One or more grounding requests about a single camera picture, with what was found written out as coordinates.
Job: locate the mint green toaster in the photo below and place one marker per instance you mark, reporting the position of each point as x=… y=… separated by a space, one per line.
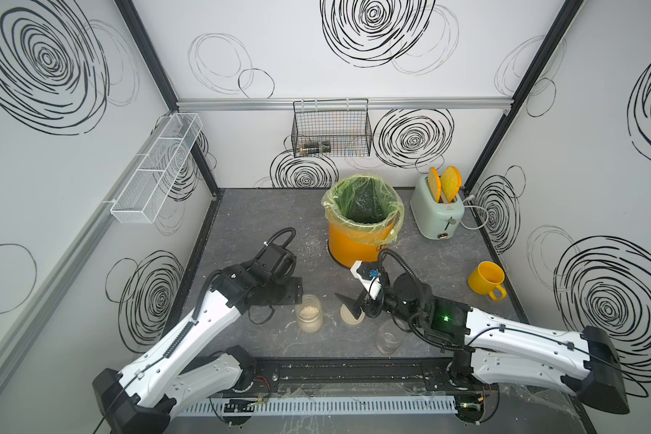
x=435 y=221

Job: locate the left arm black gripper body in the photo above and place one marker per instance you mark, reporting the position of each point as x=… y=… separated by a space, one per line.
x=277 y=292

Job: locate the dark item in basket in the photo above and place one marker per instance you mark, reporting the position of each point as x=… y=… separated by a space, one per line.
x=315 y=148

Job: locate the right yellow toast slice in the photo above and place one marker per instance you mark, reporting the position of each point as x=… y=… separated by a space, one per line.
x=451 y=182

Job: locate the beige jar lid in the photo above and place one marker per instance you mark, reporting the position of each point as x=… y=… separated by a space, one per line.
x=349 y=318

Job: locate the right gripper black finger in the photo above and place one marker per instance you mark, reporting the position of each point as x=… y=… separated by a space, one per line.
x=368 y=305
x=353 y=305

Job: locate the orange trash bin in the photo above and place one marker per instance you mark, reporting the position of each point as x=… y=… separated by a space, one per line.
x=352 y=247

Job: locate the white slotted cable duct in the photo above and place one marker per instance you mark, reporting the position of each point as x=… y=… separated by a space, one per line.
x=323 y=406

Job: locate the black wire wall basket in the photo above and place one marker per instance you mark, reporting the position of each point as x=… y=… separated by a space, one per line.
x=345 y=123

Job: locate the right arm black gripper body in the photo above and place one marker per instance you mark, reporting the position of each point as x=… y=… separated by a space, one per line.
x=391 y=306

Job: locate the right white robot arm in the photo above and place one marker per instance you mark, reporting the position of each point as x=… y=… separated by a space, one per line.
x=489 y=349

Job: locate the yellow toast slice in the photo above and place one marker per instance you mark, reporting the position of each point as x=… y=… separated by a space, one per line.
x=434 y=184
x=451 y=182

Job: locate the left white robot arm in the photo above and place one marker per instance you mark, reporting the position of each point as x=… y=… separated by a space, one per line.
x=144 y=396

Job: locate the left yellow toast slice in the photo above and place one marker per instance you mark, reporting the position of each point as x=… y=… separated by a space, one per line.
x=434 y=184

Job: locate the yellow mug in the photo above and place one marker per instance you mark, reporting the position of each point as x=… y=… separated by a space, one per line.
x=488 y=279

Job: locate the beige lidded oatmeal jar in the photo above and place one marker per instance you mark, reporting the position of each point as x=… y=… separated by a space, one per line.
x=310 y=314

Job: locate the clear jar with oatmeal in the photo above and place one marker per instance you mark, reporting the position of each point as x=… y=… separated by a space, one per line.
x=389 y=338

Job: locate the green plastic bin liner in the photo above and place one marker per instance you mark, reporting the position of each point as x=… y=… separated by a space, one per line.
x=366 y=209

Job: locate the white wire wall shelf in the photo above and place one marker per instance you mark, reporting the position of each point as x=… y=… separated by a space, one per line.
x=166 y=172

